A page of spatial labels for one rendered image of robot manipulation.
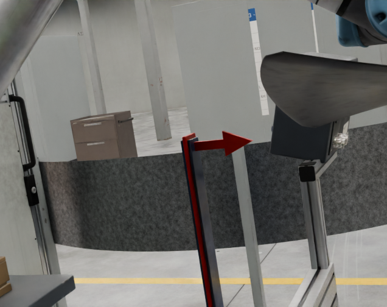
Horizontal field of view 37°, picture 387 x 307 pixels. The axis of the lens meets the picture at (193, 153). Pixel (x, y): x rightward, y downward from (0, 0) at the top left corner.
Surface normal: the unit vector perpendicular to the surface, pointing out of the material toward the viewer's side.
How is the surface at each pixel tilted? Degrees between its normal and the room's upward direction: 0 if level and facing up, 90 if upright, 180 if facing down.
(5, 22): 102
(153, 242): 90
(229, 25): 90
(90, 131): 90
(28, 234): 90
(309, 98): 162
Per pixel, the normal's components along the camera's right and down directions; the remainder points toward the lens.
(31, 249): 0.91, -0.08
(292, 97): 0.00, 0.99
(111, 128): -0.33, 0.18
